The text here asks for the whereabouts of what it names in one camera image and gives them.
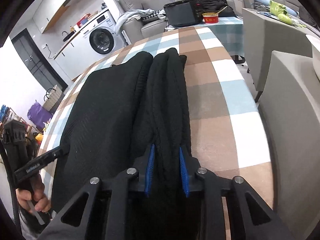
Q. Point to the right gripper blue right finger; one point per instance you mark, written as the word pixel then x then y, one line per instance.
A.
pixel 188 169

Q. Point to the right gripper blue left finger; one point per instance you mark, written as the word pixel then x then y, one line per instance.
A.
pixel 145 167

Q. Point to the black knitted sweater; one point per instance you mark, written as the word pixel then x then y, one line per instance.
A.
pixel 118 113

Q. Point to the grey white clothes on sofa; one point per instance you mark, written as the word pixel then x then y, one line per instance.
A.
pixel 145 13

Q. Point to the left hand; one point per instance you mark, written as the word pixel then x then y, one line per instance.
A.
pixel 43 204

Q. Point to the wooden shoe rack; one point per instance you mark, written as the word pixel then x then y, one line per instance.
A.
pixel 7 115

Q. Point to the plaid checkered blanket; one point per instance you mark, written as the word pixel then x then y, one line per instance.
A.
pixel 226 130

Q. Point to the purple bag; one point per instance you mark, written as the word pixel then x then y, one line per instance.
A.
pixel 38 115

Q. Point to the woven laundry basket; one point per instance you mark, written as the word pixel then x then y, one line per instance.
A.
pixel 51 97

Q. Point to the black glass door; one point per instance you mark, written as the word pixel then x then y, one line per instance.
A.
pixel 36 62

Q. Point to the grey armchair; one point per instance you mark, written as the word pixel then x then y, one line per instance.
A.
pixel 290 106

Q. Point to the white front-load washing machine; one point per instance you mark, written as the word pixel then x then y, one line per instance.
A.
pixel 100 36

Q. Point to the grey sofa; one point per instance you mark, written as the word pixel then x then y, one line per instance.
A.
pixel 138 29

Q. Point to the red instant noodle bowl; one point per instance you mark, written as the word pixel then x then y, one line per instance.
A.
pixel 212 17

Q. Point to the grey side cabinet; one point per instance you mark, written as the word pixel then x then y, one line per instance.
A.
pixel 262 35

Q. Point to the green plush toy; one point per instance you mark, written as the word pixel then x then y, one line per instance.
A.
pixel 280 11

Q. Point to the white wall cabinets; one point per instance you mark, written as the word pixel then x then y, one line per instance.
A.
pixel 49 12

